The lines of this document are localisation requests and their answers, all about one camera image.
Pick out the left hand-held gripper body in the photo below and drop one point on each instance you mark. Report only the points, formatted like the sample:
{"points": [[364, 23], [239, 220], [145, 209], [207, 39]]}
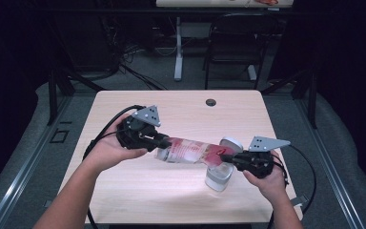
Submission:
{"points": [[133, 133]]}

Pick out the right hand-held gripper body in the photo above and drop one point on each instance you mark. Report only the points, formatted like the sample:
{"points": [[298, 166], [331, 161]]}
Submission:
{"points": [[260, 162]]}

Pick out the white flip-lid container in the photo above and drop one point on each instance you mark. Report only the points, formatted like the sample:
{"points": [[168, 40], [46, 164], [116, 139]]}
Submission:
{"points": [[217, 178]]}

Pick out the person's right hand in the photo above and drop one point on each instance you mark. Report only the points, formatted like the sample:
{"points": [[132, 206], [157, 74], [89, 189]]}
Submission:
{"points": [[268, 187]]}

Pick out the person's left hand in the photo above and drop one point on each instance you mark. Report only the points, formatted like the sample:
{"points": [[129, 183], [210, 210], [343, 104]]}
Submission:
{"points": [[108, 152]]}

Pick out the black floor socket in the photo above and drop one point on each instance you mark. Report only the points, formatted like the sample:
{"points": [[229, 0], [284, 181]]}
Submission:
{"points": [[59, 136]]}

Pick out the black metal stand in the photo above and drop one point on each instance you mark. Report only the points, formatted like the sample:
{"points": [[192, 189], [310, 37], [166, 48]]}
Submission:
{"points": [[313, 101], [52, 95]]}

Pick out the white-legged desk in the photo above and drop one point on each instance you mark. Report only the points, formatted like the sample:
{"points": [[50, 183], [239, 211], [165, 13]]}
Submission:
{"points": [[178, 47]]}

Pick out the grey fabric sheet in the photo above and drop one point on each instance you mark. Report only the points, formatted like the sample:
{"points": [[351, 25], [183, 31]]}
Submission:
{"points": [[355, 165]]}

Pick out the black folding chair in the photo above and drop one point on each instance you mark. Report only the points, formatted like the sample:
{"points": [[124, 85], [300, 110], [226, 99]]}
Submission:
{"points": [[235, 44]]}

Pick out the orange object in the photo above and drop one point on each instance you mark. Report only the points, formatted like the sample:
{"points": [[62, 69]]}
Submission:
{"points": [[267, 2]]}

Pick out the aluminium floor rail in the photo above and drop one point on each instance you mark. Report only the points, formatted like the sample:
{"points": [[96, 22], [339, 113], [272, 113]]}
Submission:
{"points": [[28, 165], [330, 165]]}

